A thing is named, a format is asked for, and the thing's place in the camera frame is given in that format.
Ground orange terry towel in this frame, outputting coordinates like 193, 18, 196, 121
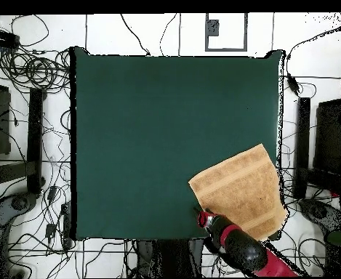
188, 142, 289, 242

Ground black power strip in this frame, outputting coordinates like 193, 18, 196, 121
0, 28, 20, 49

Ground black power adapter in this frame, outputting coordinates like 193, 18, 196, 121
286, 73, 300, 96

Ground dark green table cloth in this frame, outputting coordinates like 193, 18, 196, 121
73, 46, 284, 242

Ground coiled black cables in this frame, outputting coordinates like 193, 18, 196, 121
0, 48, 71, 92

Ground black stand foot with caster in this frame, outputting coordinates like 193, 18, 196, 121
299, 198, 341, 235
0, 192, 39, 235

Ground thin black cable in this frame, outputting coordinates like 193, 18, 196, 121
119, 12, 151, 57
159, 12, 179, 57

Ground black floor beam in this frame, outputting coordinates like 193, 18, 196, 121
292, 97, 311, 199
26, 87, 45, 195

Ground looped black cable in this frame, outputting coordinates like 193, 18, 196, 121
10, 14, 50, 48

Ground long black cable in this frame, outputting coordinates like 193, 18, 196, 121
285, 12, 341, 75

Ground small grey floor box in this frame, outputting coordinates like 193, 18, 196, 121
206, 19, 220, 37

